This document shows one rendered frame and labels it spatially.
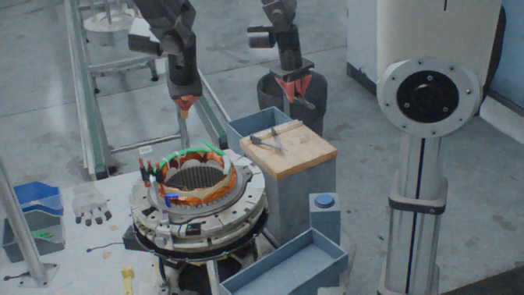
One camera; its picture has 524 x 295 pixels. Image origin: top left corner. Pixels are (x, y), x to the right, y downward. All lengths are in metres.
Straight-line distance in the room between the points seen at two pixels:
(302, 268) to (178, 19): 0.56
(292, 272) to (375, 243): 1.62
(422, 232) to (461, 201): 1.93
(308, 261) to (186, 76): 0.46
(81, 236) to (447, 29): 1.26
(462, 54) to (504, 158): 2.62
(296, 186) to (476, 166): 2.05
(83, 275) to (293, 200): 0.62
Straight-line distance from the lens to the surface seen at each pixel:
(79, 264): 1.67
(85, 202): 1.85
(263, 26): 1.37
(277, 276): 1.16
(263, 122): 1.67
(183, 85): 1.12
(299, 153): 1.44
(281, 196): 1.42
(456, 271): 2.68
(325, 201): 1.31
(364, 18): 3.96
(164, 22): 0.97
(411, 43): 0.88
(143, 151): 1.31
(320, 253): 1.20
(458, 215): 2.98
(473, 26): 0.85
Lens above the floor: 1.85
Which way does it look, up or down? 32 degrees down
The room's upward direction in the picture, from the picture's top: 5 degrees counter-clockwise
